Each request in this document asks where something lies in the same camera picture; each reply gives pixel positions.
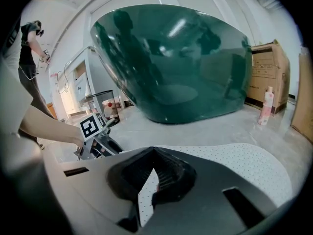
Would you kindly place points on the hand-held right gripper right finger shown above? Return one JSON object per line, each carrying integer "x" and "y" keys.
{"x": 176, "y": 177}

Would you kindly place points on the light brown cardboard box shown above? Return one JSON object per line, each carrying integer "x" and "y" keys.
{"x": 304, "y": 97}

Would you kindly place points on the small pink bottle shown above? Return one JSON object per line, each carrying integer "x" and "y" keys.
{"x": 266, "y": 106}

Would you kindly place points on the person's left forearm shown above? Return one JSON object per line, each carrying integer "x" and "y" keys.
{"x": 49, "y": 124}

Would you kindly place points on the red cap white bottle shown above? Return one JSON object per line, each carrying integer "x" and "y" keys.
{"x": 108, "y": 110}

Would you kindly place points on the person's grey shirt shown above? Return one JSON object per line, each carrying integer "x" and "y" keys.
{"x": 11, "y": 50}

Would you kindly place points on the white bathroom cabinet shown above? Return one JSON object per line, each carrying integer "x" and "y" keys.
{"x": 78, "y": 82}

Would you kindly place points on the dark brown cardboard box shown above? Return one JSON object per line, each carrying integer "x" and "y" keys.
{"x": 266, "y": 77}

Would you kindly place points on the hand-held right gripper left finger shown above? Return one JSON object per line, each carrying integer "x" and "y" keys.
{"x": 127, "y": 177}

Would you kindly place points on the white oval bath mat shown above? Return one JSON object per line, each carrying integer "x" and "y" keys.
{"x": 244, "y": 160}

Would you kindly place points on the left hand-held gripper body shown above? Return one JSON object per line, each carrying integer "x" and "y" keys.
{"x": 94, "y": 131}

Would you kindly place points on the dark green white bathtub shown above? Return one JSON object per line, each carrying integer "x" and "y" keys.
{"x": 171, "y": 62}

